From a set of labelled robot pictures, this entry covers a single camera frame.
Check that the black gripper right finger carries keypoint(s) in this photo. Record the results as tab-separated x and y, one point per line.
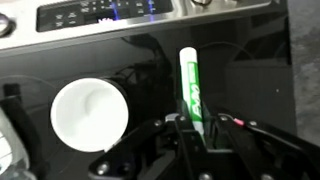
260	146

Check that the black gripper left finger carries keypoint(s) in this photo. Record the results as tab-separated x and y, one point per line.
156	143

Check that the white green dry-erase marker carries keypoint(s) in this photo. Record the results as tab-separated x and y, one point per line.
193	86

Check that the white and green mug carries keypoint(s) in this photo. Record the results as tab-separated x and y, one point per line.
90	115

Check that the black glass top stove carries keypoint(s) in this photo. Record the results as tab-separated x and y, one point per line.
200	66

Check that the stove touch control panel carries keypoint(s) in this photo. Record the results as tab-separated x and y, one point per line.
100	15

